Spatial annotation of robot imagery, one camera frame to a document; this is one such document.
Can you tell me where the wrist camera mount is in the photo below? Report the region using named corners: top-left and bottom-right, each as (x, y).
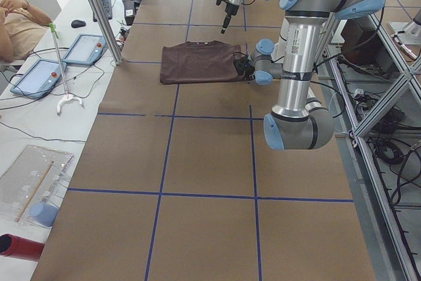
top-left (216, 0), bottom-right (228, 6)
top-left (233, 52), bottom-right (253, 80)

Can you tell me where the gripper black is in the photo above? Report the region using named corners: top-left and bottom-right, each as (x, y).
top-left (220, 1), bottom-right (238, 34)
top-left (244, 65), bottom-right (255, 79)

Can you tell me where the far teach pendant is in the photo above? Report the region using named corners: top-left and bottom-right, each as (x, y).
top-left (62, 34), bottom-right (107, 66)

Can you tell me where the aluminium frame post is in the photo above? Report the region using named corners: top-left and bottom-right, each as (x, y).
top-left (88, 0), bottom-right (123, 65)

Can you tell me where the black box white label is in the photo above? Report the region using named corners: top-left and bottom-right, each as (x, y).
top-left (123, 0), bottom-right (136, 26)

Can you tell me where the red cylinder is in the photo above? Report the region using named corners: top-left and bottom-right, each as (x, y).
top-left (1, 234), bottom-right (45, 262)

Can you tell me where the clear plastic bag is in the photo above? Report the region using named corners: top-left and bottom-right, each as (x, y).
top-left (1, 145), bottom-right (74, 227)

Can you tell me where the wooden stick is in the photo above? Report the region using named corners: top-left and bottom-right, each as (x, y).
top-left (15, 161), bottom-right (54, 222)

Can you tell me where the teach pendant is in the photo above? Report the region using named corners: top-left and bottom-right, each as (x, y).
top-left (62, 34), bottom-right (107, 66)
top-left (10, 59), bottom-right (61, 99)

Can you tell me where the black computer mouse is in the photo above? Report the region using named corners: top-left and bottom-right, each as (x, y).
top-left (71, 19), bottom-right (86, 28)

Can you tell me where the black keyboard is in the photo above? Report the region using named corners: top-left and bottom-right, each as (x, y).
top-left (100, 0), bottom-right (113, 20)

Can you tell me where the dark brown t-shirt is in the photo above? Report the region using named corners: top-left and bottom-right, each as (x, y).
top-left (160, 41), bottom-right (243, 84)

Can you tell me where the near teach pendant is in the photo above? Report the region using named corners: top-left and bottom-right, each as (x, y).
top-left (10, 59), bottom-right (61, 99)

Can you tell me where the person in beige shirt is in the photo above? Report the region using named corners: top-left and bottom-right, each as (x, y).
top-left (1, 0), bottom-right (52, 63)

